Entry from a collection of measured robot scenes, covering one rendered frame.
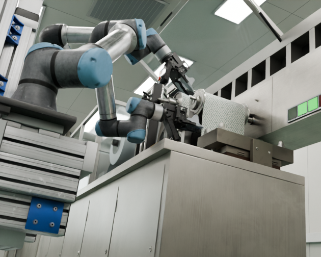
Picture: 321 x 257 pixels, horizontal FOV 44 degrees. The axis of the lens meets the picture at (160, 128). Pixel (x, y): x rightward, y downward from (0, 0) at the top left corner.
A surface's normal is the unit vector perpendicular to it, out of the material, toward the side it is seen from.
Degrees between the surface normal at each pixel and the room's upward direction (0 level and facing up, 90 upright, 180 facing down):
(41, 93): 72
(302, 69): 90
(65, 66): 114
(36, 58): 90
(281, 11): 180
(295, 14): 180
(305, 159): 90
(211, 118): 90
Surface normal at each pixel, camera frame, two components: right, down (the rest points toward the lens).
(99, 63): 0.92, 0.07
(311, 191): -0.90, -0.25
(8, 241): 0.45, -0.28
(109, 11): -0.11, 0.92
